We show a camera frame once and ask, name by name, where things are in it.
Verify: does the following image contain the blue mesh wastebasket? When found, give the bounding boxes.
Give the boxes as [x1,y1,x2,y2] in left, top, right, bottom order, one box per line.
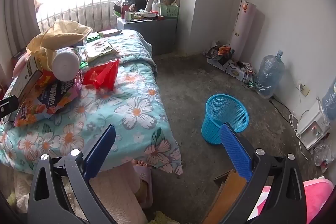
[201,94,249,145]

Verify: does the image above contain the floral blue blanket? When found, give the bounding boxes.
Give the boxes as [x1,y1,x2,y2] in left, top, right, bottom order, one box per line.
[0,29,183,176]

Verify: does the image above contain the pink printed cloth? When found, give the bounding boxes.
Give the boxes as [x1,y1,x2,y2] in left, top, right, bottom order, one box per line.
[259,178,334,224]

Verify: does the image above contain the dark flat box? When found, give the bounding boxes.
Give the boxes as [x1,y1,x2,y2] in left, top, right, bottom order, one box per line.
[101,29,123,37]

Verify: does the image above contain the black bag with orange items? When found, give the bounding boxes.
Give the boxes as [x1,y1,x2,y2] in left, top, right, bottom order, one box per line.
[209,45,233,65]

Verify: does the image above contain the green plastic basket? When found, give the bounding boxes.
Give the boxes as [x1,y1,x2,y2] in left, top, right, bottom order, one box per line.
[160,4,180,20]

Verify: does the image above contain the tangled black cables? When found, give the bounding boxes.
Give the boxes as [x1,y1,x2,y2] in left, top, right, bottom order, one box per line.
[224,60,256,89]

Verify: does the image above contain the pile of small items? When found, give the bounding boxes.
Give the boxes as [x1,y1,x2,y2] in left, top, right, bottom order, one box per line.
[113,2,164,22]

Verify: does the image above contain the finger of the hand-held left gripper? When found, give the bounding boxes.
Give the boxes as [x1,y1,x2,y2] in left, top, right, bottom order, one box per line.
[0,96,20,119]

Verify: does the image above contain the grey cabinet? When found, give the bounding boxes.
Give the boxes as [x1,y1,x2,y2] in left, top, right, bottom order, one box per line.
[117,17,179,56]

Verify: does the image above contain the large water jug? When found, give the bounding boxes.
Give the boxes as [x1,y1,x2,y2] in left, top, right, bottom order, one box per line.
[321,79,336,121]
[255,50,285,99]

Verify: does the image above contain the white water dispenser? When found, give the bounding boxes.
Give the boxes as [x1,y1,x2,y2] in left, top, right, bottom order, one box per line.
[296,102,331,150]

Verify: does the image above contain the white printed board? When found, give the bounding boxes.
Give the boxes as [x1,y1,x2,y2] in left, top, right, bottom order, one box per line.
[230,0,257,62]

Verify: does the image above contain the left beige curtain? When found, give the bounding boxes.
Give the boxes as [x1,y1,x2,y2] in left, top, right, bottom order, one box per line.
[0,0,40,77]

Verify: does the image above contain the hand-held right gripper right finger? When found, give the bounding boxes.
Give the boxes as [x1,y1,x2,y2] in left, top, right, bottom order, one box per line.
[220,123,307,224]

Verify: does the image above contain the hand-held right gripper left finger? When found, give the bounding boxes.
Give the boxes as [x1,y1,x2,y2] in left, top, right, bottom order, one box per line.
[28,124,118,224]

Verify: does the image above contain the wall socket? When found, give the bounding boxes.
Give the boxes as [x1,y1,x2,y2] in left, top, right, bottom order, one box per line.
[296,81,310,97]

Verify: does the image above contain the clear plastic bag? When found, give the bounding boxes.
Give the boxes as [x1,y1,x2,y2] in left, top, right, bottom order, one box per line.
[312,140,334,172]

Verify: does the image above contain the pink slipper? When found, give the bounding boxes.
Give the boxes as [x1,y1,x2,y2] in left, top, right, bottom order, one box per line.
[133,165,153,209]

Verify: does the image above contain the white cardboard box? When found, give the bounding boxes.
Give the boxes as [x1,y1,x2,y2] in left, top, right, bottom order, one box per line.
[3,54,44,98]

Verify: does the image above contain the white cable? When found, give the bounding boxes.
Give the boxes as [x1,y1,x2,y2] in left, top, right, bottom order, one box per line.
[289,98,310,161]

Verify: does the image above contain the beige cracker packet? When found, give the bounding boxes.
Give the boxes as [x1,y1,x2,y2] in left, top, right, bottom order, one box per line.
[85,40,116,62]

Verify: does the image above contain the yellow plastic bag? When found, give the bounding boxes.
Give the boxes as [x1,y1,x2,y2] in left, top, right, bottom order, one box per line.
[25,20,93,71]

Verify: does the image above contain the person's foot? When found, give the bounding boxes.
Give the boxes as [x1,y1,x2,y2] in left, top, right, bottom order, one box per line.
[131,159,151,168]

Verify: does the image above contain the clear plastic jar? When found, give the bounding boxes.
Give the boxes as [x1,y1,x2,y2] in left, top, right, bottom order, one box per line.
[52,47,82,81]

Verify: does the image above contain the wooden board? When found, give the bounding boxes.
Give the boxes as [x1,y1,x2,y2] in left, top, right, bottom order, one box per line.
[201,169,248,224]

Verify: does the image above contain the black floor cable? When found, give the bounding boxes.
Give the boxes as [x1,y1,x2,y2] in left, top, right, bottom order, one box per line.
[269,97,292,117]

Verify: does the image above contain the orange pink snack bag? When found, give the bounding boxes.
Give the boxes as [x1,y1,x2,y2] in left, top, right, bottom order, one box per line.
[14,79,82,127]

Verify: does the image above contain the red plastic bag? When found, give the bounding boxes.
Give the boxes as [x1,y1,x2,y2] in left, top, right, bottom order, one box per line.
[82,59,120,90]

